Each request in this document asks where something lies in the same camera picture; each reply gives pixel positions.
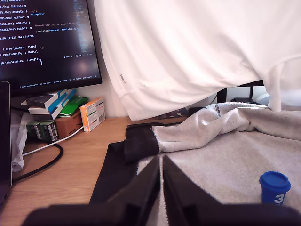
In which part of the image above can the blue coffee capsule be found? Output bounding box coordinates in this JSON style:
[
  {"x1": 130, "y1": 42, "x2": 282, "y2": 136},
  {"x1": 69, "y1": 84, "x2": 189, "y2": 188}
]
[{"x1": 259, "y1": 171, "x2": 292, "y2": 206}]

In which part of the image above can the grey towel with black edge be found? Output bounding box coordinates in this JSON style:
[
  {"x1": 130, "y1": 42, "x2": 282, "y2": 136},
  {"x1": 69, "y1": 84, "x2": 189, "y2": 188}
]
[{"x1": 90, "y1": 102, "x2": 301, "y2": 226}]

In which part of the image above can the orange and white carton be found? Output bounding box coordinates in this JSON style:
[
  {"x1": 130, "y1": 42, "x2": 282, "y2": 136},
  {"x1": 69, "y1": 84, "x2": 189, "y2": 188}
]
[{"x1": 79, "y1": 97, "x2": 107, "y2": 133}]

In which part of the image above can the brown cardboard box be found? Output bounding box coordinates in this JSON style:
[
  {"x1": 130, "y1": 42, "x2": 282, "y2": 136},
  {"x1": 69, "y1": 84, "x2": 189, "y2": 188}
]
[{"x1": 55, "y1": 110, "x2": 83, "y2": 140}]

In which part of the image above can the green paper packet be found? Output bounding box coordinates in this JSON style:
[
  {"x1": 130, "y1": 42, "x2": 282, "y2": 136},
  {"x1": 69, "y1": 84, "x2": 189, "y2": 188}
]
[{"x1": 57, "y1": 95, "x2": 90, "y2": 118}]

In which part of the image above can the green battery pack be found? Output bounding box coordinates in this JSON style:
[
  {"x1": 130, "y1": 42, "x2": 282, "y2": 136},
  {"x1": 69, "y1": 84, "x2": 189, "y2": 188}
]
[{"x1": 26, "y1": 120, "x2": 60, "y2": 143}]

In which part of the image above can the white and blue box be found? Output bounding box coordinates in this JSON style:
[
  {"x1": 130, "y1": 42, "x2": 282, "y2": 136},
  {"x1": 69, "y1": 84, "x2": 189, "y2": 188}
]
[{"x1": 28, "y1": 88, "x2": 78, "y2": 121}]

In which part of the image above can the white plastic bag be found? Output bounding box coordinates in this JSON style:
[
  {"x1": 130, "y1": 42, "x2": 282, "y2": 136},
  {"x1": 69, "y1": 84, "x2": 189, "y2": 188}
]
[{"x1": 10, "y1": 111, "x2": 29, "y2": 173}]

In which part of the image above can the small black box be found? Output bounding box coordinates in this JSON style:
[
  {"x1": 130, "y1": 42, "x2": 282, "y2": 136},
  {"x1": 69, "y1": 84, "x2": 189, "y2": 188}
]
[{"x1": 25, "y1": 94, "x2": 53, "y2": 109}]

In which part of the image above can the white hanging cloth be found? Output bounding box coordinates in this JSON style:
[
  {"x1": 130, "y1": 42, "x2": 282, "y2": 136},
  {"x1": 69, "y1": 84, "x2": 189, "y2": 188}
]
[{"x1": 93, "y1": 0, "x2": 301, "y2": 122}]

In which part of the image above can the dark laptop with silver rim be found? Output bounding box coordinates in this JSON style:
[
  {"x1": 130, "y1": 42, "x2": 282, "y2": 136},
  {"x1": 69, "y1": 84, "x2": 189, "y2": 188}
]
[{"x1": 0, "y1": 81, "x2": 13, "y2": 206}]

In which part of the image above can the black computer monitor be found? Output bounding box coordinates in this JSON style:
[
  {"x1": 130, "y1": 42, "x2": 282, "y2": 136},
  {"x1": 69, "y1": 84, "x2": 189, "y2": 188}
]
[{"x1": 0, "y1": 0, "x2": 103, "y2": 97}]

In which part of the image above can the black cable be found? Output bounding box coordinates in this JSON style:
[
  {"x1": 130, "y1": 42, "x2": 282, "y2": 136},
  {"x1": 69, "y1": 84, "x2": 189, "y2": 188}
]
[{"x1": 11, "y1": 142, "x2": 64, "y2": 183}]

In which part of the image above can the white cable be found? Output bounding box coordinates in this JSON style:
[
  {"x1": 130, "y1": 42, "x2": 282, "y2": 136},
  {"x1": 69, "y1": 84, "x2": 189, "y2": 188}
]
[{"x1": 22, "y1": 126, "x2": 84, "y2": 157}]

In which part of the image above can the black furniture frame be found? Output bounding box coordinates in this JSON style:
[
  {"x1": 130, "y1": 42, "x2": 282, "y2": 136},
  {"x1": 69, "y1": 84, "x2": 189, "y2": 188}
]
[{"x1": 216, "y1": 80, "x2": 269, "y2": 105}]

